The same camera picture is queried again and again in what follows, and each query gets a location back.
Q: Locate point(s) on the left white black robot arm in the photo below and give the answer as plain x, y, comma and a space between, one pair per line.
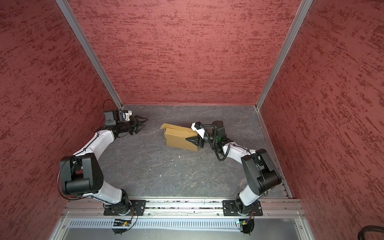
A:
80, 175

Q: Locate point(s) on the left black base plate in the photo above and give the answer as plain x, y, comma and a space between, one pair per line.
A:
134, 207

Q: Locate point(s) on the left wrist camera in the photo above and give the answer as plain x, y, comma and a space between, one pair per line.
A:
115, 117

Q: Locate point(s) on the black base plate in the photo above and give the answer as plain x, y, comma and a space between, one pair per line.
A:
231, 207
134, 207

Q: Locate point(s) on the white slotted cable duct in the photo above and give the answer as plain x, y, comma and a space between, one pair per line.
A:
167, 224

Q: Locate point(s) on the controller board with wires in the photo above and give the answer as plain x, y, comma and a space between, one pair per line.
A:
246, 226
121, 226

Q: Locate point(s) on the aluminium front rail frame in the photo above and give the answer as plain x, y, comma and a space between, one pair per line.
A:
190, 208

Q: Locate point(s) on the brown cardboard box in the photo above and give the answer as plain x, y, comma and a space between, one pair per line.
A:
176, 136

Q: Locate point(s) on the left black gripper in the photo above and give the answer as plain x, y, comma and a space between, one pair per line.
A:
136, 126

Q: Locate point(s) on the left controller board with wires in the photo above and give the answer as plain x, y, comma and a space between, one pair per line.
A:
121, 226

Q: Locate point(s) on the right controller board with wires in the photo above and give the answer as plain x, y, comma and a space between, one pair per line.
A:
246, 226

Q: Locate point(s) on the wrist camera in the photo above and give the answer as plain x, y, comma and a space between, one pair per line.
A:
199, 128
115, 117

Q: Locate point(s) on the aluminium corner post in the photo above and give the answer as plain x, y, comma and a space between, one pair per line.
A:
80, 35
291, 35

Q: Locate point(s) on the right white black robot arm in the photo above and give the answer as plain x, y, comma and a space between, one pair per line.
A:
260, 171

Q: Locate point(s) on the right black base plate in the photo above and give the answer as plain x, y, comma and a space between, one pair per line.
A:
231, 207

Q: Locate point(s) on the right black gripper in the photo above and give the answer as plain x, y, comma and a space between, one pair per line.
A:
198, 141

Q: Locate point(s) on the right aluminium corner post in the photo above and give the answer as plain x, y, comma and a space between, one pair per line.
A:
291, 35

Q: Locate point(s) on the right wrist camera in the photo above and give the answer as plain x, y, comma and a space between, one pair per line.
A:
199, 128

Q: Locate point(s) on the left aluminium corner post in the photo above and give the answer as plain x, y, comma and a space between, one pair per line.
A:
80, 35

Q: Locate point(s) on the black cable bundle corner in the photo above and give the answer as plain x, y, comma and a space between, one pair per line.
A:
369, 229

